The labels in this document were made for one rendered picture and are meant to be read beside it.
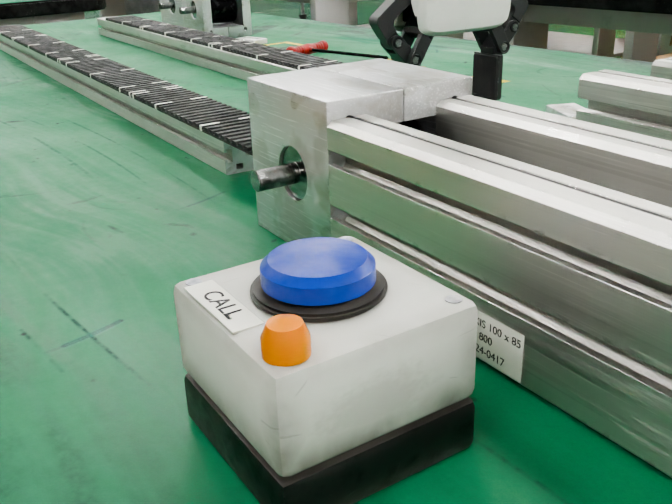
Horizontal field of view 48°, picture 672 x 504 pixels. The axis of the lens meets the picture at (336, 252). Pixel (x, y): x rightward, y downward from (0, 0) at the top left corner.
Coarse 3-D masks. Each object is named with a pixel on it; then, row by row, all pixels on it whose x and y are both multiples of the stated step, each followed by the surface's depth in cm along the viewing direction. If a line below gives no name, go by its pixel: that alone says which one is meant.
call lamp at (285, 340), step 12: (276, 324) 22; (288, 324) 22; (300, 324) 22; (264, 336) 22; (276, 336) 22; (288, 336) 22; (300, 336) 22; (264, 348) 22; (276, 348) 22; (288, 348) 22; (300, 348) 22; (264, 360) 22; (276, 360) 22; (288, 360) 22; (300, 360) 22
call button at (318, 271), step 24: (312, 240) 27; (336, 240) 27; (264, 264) 26; (288, 264) 25; (312, 264) 25; (336, 264) 25; (360, 264) 25; (264, 288) 25; (288, 288) 24; (312, 288) 24; (336, 288) 24; (360, 288) 25
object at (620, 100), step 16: (656, 64) 51; (592, 80) 47; (608, 80) 46; (624, 80) 46; (640, 80) 46; (656, 80) 45; (592, 96) 48; (608, 96) 46; (624, 96) 46; (640, 96) 45; (656, 96) 44; (576, 112) 49; (592, 112) 48; (608, 112) 48; (624, 112) 47; (640, 112) 46; (656, 112) 44; (624, 128) 46; (640, 128) 45; (656, 128) 44
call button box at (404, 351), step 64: (384, 256) 29; (192, 320) 26; (256, 320) 24; (320, 320) 24; (384, 320) 24; (448, 320) 25; (192, 384) 28; (256, 384) 23; (320, 384) 22; (384, 384) 24; (448, 384) 26; (256, 448) 24; (320, 448) 23; (384, 448) 25; (448, 448) 27
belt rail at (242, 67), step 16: (112, 32) 136; (128, 32) 128; (144, 32) 122; (144, 48) 124; (160, 48) 118; (176, 48) 114; (192, 48) 107; (208, 48) 102; (208, 64) 104; (224, 64) 101; (240, 64) 95; (256, 64) 92; (272, 64) 88
